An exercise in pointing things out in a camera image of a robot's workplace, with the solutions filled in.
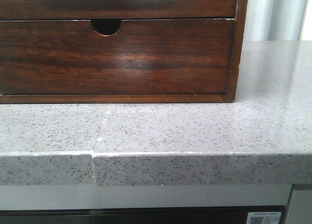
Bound grey under-counter cabinet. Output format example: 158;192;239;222
0;185;312;224

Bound dark wooden drawer cabinet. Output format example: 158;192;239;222
0;0;248;104

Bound white QR code label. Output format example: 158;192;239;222
246;212;282;224

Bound wooden drawer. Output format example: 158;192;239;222
0;0;237;20
0;19;234;94

